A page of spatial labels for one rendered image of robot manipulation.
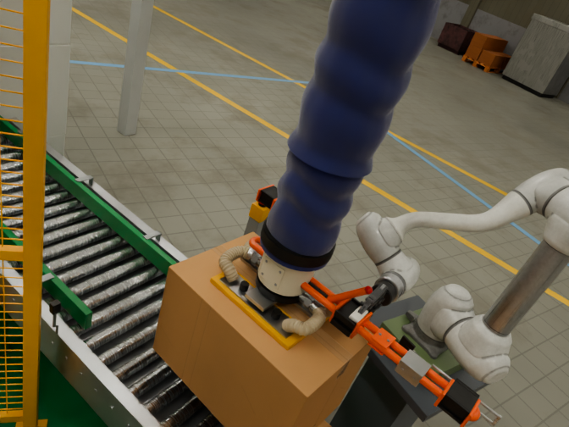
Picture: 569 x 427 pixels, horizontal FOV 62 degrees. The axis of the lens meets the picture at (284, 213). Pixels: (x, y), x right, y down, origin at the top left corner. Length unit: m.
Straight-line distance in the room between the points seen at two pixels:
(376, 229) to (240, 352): 0.59
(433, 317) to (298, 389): 0.82
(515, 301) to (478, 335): 0.18
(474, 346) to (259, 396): 0.81
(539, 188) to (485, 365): 0.64
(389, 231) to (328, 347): 0.43
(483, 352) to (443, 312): 0.21
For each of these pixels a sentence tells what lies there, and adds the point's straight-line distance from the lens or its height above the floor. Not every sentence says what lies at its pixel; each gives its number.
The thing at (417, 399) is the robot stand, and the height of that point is 0.75.
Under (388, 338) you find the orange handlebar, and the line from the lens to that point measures 1.39.
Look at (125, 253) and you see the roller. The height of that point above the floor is 0.54.
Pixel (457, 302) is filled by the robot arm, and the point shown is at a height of 1.07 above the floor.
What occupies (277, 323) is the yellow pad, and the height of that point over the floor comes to 1.09.
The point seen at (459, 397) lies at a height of 1.22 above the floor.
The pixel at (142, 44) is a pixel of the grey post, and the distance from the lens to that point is 4.33.
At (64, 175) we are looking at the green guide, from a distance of 2.74.
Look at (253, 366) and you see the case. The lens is 1.44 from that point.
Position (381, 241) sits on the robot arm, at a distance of 1.60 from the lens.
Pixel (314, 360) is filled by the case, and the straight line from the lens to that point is 1.43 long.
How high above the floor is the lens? 2.09
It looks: 31 degrees down
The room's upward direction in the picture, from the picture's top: 20 degrees clockwise
